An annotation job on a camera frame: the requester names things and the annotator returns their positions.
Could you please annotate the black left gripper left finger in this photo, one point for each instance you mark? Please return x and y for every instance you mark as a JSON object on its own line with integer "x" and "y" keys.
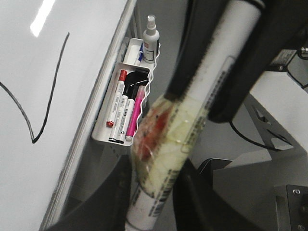
{"x": 202, "y": 17}

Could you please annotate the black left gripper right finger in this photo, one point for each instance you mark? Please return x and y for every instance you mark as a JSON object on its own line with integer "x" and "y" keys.
{"x": 282, "y": 25}

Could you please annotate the white black-tipped whiteboard marker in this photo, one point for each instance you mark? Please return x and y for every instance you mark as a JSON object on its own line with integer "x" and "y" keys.
{"x": 188, "y": 115}

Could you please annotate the black whiteboard eraser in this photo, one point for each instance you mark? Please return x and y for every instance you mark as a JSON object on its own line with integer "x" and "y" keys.
{"x": 139, "y": 77}

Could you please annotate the white whiteboard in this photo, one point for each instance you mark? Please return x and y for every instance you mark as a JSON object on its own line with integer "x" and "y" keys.
{"x": 52, "y": 52}

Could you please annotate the white spray cleaner bottle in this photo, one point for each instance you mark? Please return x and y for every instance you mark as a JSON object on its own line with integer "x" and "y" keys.
{"x": 151, "y": 38}

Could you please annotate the blue-capped marker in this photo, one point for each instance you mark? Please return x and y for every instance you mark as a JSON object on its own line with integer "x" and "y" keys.
{"x": 139, "y": 56}

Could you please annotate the red-capped white marker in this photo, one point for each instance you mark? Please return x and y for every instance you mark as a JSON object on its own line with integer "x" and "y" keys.
{"x": 116, "y": 98}

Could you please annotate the black-capped white marker lower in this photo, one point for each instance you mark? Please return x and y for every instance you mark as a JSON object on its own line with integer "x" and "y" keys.
{"x": 127, "y": 114}

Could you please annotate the black-capped white marker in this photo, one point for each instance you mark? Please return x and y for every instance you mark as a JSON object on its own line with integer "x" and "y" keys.
{"x": 119, "y": 114}
{"x": 127, "y": 114}

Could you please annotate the white marker tray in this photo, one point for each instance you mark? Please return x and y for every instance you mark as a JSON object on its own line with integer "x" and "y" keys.
{"x": 101, "y": 132}

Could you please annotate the pink highlighter marker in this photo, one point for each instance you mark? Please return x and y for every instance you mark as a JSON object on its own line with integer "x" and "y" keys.
{"x": 135, "y": 114}

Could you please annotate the black-capped white marker upper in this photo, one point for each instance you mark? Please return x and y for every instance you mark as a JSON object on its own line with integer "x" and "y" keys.
{"x": 119, "y": 114}

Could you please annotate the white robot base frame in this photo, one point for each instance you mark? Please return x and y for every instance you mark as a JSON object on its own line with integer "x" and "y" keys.
{"x": 278, "y": 107}

